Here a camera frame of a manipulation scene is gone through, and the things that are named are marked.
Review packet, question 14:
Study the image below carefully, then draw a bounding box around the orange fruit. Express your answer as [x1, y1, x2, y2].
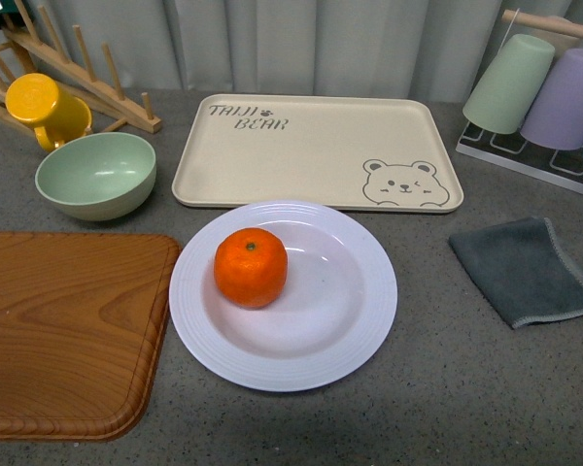
[213, 227, 288, 309]

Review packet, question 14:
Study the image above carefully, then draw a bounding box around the white round plate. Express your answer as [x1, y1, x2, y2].
[169, 200, 397, 392]

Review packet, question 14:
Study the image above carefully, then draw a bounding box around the beige bear tray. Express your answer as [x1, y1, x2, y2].
[172, 94, 463, 214]

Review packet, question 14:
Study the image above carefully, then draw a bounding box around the green bowl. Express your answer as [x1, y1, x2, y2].
[35, 132, 156, 221]

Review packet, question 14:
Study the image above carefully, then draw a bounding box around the grey curtain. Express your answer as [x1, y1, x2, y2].
[9, 0, 583, 104]

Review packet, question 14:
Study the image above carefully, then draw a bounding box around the grey cloth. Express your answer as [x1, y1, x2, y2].
[449, 216, 583, 329]

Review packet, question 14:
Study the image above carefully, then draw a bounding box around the wooden cutting board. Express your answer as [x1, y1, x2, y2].
[0, 232, 181, 441]

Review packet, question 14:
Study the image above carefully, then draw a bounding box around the light green cup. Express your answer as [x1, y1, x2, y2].
[463, 34, 555, 134]

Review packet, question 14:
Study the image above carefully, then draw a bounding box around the yellow mug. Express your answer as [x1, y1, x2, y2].
[5, 73, 92, 152]

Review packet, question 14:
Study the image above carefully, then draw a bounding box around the white cup holder rack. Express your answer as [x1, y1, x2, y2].
[457, 10, 583, 194]

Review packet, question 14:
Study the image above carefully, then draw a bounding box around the purple cup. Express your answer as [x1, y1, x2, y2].
[520, 49, 583, 150]

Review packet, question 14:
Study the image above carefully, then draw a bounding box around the wooden dish rack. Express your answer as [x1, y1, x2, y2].
[0, 1, 162, 137]

